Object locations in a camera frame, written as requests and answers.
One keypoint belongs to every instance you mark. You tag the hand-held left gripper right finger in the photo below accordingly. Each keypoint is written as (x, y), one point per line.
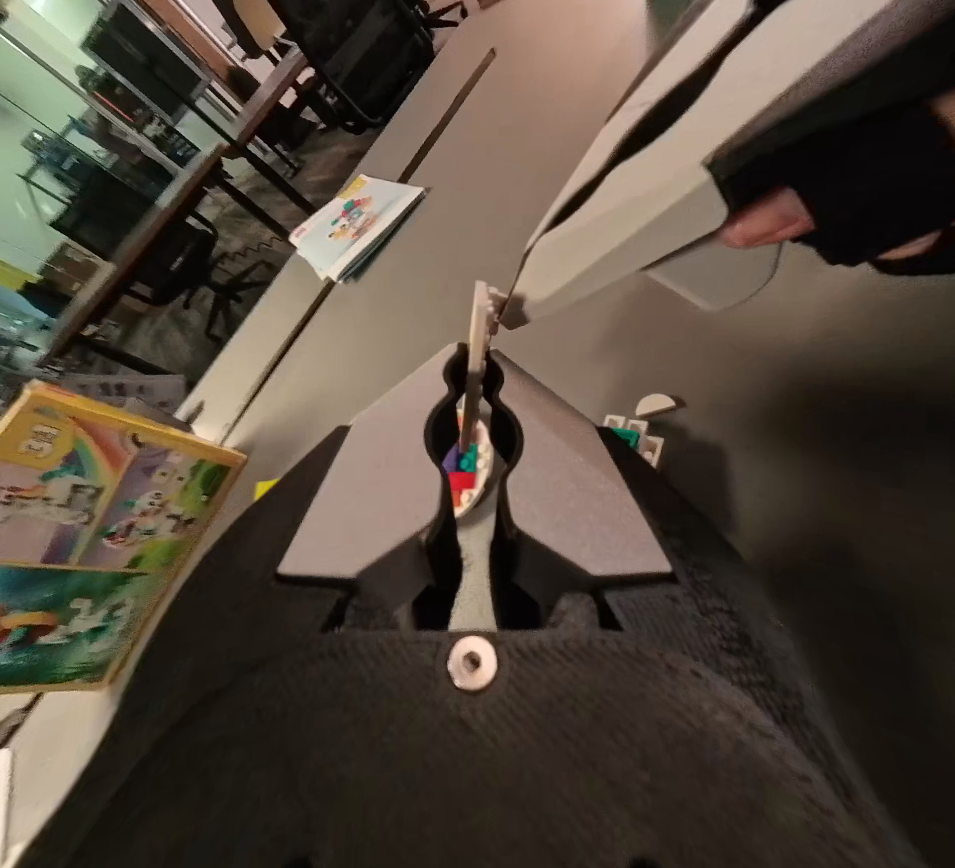
(589, 510)

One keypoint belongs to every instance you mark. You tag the dark wooden desk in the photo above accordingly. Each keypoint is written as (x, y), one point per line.
(194, 174)

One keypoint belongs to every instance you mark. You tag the person's right hand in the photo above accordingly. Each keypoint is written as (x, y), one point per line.
(768, 228)

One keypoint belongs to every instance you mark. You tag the black mesh office chair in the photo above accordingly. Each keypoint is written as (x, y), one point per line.
(336, 25)

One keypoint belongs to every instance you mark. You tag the instruction booklet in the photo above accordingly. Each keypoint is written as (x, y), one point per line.
(358, 226)

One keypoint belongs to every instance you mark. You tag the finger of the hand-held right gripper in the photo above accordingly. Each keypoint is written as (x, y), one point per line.
(619, 241)
(671, 55)

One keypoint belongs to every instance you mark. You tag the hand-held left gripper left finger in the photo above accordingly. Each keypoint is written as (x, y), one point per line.
(358, 510)

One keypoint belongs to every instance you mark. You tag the white brick assembly teal brick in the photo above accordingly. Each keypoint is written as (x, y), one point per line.
(656, 405)

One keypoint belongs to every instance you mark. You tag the colourful toy set box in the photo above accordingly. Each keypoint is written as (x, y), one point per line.
(112, 532)

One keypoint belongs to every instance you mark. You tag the yellow sticky note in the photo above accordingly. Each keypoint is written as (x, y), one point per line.
(265, 490)

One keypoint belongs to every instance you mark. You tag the round rainbow brick plate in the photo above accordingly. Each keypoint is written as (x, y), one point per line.
(466, 484)

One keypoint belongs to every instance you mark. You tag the white brick plate with bracket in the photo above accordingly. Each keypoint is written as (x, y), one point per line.
(477, 346)

